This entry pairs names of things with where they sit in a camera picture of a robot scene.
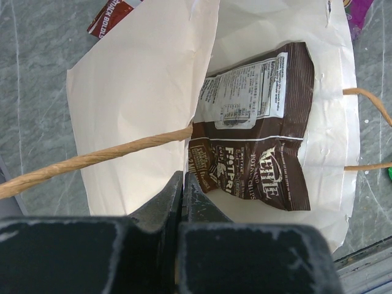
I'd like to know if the brown Kettle chips bag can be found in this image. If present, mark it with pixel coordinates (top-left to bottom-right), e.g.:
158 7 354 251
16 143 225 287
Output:
188 42 314 211

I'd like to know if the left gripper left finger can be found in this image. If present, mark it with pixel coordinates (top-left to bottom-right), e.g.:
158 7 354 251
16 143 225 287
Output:
1 171 183 293

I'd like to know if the beige paper bag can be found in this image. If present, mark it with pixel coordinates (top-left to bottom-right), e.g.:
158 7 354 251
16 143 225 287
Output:
0 0 392 257

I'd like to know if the red snack bag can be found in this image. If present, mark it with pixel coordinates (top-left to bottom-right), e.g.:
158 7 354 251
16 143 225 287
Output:
87 0 143 39

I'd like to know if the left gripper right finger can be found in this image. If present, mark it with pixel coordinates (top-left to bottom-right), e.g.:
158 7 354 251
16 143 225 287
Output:
177 173 343 293

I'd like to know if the purple grape candy bag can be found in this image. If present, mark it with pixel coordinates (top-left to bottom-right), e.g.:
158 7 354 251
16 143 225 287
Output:
343 0 374 41

